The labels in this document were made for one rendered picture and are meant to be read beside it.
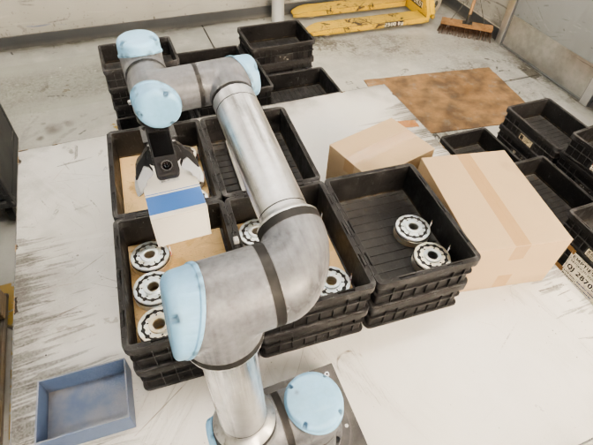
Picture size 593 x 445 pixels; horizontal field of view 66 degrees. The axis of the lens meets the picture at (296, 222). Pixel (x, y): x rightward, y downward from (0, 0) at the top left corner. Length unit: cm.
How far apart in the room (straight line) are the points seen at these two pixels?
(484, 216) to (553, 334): 38
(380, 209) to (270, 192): 83
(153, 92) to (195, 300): 36
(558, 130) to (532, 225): 154
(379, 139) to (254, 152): 102
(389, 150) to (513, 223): 48
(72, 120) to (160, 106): 268
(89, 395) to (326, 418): 63
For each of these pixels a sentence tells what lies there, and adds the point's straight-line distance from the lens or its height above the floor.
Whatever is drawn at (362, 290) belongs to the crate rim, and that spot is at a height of 93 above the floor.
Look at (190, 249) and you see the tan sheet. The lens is 132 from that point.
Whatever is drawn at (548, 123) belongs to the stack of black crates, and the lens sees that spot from 299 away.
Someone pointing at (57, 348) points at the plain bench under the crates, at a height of 70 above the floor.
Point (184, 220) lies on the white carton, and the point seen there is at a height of 111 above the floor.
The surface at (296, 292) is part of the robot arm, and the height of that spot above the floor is 136.
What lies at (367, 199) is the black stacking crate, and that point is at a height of 83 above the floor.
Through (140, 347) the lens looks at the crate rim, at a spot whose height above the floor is 93.
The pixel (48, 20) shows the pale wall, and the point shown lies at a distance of 440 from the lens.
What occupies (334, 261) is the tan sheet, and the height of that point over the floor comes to 83.
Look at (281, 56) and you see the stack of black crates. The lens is 284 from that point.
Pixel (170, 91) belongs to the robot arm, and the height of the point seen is 144.
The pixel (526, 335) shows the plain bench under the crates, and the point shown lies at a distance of 148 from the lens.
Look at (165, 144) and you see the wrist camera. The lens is 95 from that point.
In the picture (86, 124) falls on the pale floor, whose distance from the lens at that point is 338.
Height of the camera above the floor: 184
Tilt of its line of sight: 48 degrees down
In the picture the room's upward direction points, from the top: 3 degrees clockwise
